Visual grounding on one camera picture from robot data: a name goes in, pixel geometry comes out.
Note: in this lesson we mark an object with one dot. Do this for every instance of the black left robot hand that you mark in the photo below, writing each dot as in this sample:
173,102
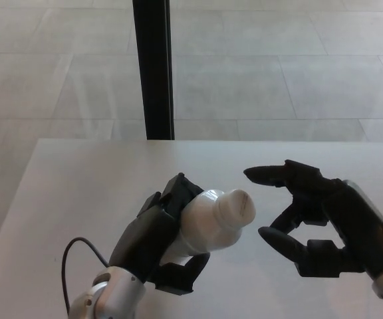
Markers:
141,239

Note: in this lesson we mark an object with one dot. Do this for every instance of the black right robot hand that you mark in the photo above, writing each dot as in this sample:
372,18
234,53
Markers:
354,226

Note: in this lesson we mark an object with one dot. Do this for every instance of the white plastic bottle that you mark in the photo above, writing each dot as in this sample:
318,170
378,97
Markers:
208,226

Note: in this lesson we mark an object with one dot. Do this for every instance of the white bottle cap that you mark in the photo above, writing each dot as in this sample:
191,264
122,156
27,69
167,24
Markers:
239,207

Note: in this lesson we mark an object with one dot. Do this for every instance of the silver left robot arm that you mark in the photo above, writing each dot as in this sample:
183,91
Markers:
115,295

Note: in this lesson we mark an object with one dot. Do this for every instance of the black vertical window post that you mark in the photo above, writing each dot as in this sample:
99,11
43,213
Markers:
155,69

